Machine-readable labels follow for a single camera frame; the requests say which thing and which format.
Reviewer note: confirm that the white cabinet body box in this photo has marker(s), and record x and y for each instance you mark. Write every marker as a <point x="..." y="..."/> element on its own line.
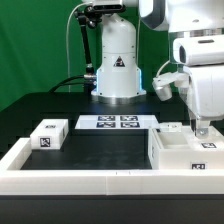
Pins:
<point x="171" y="150"/>

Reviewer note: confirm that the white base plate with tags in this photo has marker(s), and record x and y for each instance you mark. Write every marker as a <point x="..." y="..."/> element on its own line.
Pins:
<point x="115" y="122"/>

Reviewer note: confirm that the white cabinet door panel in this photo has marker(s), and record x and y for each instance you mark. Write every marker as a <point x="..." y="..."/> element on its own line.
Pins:
<point x="214" y="140"/>
<point x="171" y="127"/>

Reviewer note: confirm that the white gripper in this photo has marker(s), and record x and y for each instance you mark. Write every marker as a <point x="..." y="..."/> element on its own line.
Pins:
<point x="203" y="61"/>

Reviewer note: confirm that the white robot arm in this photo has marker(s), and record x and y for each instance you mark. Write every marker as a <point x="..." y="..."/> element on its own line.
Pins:
<point x="118" y="77"/>

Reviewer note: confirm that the small white cabinet top block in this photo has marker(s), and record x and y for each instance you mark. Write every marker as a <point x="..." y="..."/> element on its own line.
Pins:
<point x="49" y="134"/>

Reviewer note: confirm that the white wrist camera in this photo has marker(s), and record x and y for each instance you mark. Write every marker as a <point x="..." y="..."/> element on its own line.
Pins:
<point x="161" y="84"/>

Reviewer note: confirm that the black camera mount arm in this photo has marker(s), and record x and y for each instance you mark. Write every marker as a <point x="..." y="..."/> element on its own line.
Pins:
<point x="86" y="21"/>

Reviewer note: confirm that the black camera on mount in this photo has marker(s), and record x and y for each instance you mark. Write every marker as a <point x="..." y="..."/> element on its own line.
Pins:
<point x="106" y="8"/>

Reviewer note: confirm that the white U-shaped obstacle frame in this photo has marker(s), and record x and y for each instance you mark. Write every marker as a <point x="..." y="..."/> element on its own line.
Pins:
<point x="14" y="180"/>

